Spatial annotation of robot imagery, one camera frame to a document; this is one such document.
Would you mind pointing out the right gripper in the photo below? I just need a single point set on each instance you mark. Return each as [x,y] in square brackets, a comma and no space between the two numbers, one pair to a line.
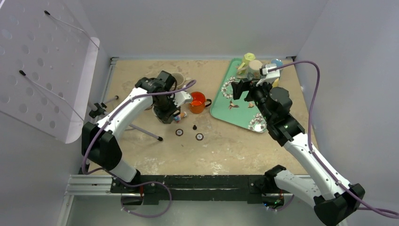
[243,85]

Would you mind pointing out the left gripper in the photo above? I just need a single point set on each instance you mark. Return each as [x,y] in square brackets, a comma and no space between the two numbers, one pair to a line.
[172,111]

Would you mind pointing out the dark teal mug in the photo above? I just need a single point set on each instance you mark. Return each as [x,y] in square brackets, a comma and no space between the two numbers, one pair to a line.
[168,119]

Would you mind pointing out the beige dragon print mug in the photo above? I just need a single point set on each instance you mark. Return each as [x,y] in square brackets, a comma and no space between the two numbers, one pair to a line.
[253,69]

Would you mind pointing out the cream mug with coral print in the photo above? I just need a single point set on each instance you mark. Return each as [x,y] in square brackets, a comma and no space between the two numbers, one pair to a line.
[181,81]

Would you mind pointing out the orange mug black handle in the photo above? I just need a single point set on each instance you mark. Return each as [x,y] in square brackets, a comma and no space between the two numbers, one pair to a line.
[199,102]

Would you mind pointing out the yellow mug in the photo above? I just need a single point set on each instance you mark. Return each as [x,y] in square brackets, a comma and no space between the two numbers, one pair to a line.
[275,83]

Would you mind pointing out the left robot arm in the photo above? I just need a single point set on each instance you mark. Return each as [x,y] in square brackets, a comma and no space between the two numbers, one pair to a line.
[100,140]

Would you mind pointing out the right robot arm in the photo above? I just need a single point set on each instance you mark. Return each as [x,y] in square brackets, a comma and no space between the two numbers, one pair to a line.
[331,195]

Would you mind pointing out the lime green mug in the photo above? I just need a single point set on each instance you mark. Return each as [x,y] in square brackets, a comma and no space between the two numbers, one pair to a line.
[245,62]

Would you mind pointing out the blue mug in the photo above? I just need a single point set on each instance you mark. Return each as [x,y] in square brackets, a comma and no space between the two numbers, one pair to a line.
[277,62]

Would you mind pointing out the ice cream cone toy figure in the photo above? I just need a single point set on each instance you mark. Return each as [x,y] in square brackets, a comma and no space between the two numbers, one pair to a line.
[180,116]

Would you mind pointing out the green floral tray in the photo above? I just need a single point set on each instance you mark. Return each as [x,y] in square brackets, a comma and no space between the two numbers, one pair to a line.
[236,112]

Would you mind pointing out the white perforated panel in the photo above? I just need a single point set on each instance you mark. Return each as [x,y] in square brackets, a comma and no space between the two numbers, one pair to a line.
[47,63]

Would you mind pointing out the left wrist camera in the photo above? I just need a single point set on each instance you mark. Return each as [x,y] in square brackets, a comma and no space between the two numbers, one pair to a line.
[181,98]

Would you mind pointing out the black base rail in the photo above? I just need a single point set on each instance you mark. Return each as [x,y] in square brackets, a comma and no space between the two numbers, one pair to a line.
[252,189]

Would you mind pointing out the aluminium frame rail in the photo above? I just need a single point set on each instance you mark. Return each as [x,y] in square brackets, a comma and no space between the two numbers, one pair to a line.
[94,185]

